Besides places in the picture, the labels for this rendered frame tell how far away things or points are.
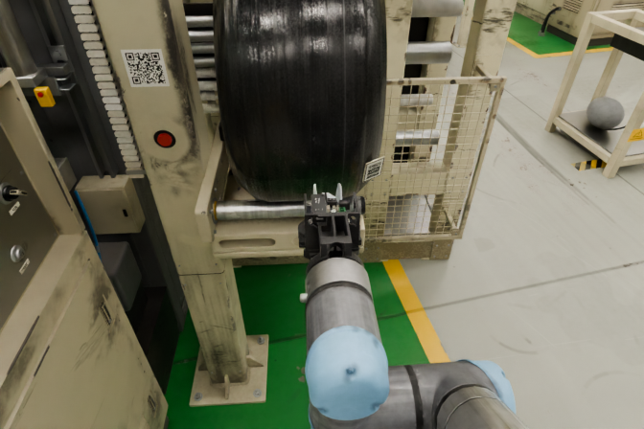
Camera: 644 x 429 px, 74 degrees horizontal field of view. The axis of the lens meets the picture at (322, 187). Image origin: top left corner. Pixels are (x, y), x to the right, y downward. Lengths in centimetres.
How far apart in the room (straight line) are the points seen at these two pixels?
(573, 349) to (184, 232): 156
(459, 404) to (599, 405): 151
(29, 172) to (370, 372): 78
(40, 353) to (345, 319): 65
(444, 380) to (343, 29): 50
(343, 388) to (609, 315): 191
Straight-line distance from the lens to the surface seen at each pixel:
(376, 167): 80
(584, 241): 255
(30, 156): 97
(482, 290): 210
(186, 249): 120
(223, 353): 159
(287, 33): 70
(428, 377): 52
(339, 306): 44
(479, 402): 47
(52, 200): 102
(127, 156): 105
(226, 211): 99
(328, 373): 40
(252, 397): 172
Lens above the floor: 155
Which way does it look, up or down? 38 degrees down
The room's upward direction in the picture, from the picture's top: straight up
